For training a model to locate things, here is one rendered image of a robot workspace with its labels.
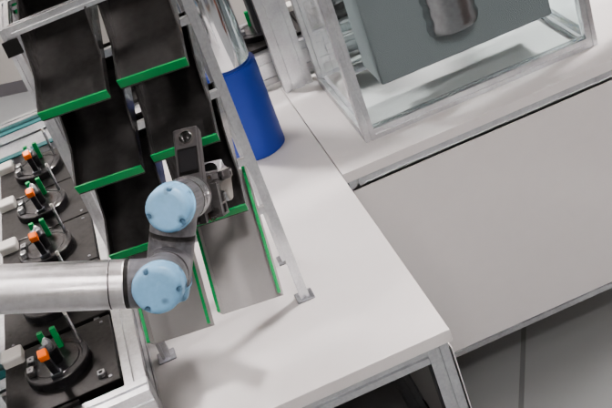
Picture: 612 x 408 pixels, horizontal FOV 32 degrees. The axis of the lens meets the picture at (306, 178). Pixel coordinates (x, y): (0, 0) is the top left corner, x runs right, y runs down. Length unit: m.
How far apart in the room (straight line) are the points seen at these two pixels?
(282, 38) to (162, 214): 1.58
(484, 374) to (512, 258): 0.43
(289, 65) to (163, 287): 1.74
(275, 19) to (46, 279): 1.71
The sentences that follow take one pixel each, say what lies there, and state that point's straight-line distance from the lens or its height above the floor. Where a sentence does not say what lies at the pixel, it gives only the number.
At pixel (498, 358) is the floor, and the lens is 3.34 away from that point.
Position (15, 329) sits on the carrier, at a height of 0.97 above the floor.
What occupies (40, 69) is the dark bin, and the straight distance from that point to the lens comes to 2.04.
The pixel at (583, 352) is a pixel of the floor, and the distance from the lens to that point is 3.30.
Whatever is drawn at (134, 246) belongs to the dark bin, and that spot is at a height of 1.20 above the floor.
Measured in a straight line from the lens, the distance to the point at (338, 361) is 2.14.
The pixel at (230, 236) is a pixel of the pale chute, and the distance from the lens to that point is 2.19.
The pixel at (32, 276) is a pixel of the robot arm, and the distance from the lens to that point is 1.62.
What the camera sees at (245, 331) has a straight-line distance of 2.32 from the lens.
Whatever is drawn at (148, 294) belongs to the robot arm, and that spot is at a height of 1.38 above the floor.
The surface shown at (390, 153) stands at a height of 0.86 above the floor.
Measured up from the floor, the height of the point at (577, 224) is 0.41.
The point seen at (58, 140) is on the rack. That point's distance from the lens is 2.08.
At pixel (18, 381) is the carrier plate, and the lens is 2.32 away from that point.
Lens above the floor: 2.20
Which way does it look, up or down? 29 degrees down
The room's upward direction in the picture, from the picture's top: 20 degrees counter-clockwise
